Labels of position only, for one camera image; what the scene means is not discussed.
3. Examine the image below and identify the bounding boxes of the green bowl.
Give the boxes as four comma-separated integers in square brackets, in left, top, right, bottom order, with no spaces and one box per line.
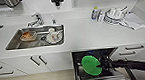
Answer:
[81,53,103,78]

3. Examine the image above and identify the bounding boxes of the dark dishwasher rack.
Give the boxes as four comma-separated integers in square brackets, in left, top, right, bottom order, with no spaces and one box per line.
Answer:
[73,47,134,80]

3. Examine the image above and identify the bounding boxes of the white drawer stack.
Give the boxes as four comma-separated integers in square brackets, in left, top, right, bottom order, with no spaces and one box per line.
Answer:
[109,42,145,67]
[0,56,28,80]

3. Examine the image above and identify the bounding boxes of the small white bottle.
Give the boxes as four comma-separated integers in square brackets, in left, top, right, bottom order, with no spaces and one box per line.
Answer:
[97,9,105,23]

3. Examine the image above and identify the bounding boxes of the blue dish soap bottle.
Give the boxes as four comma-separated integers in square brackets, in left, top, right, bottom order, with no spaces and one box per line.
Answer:
[90,6,100,21]

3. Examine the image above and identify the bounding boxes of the white plate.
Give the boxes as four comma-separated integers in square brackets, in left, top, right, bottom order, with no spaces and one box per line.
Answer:
[44,30,65,46]

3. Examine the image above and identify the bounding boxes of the white base cabinet doors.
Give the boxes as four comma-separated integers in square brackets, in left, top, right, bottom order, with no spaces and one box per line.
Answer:
[7,50,75,78]

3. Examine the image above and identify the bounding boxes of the white mug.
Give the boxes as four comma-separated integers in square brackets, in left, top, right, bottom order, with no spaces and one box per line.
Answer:
[46,26,59,41]

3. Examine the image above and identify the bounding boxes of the small chrome sink knob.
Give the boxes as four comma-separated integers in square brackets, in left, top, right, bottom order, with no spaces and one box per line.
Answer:
[51,17,57,26]

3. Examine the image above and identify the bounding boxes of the chrome faucet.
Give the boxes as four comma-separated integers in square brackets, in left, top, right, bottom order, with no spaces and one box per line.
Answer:
[25,11,45,29]

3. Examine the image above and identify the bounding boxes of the bowl with orange food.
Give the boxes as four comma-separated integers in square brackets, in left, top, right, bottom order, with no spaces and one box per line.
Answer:
[19,29,39,43]

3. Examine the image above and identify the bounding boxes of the stainless steel sink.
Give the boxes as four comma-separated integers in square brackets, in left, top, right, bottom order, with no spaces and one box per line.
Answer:
[2,23,67,52]

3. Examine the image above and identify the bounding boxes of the white wall outlet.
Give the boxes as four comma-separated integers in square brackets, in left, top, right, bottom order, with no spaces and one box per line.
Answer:
[71,0,79,8]

